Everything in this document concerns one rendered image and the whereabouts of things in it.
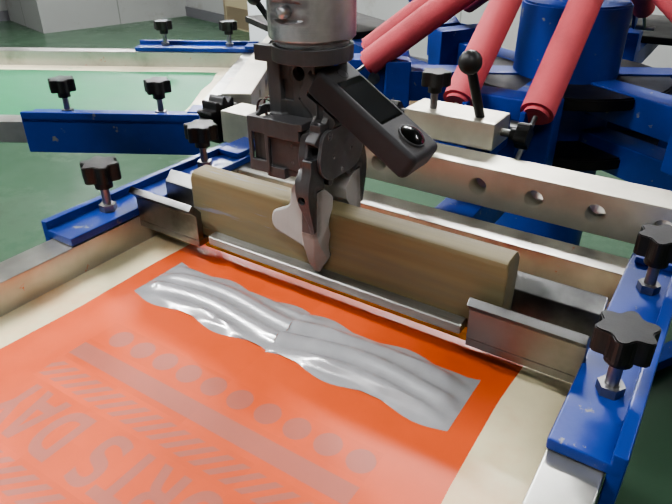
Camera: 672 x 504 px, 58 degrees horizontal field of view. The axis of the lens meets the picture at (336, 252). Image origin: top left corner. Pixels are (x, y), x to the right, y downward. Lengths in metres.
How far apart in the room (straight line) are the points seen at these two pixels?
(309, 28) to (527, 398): 0.35
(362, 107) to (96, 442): 0.34
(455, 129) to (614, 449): 0.48
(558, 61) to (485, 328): 0.55
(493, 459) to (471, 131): 0.44
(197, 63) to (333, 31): 1.11
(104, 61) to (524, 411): 1.39
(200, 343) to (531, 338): 0.30
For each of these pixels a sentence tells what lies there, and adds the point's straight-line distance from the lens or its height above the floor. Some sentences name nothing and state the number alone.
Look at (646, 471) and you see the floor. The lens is 1.91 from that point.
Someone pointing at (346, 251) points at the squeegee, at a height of 1.02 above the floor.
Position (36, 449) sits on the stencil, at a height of 0.95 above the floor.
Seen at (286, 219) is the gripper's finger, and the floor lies 1.05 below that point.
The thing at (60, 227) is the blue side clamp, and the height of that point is 1.00.
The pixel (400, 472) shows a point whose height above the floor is 0.95.
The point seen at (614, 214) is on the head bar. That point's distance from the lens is 0.72.
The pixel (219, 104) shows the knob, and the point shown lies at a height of 1.04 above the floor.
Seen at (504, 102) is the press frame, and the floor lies 1.04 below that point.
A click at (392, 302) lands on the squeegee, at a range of 0.56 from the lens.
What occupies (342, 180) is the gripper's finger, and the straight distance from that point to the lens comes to 0.59.
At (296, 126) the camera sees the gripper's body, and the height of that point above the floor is 1.14.
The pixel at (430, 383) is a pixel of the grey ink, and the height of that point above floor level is 0.96.
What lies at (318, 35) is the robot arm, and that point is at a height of 1.22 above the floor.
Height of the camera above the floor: 1.31
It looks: 30 degrees down
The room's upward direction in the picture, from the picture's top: straight up
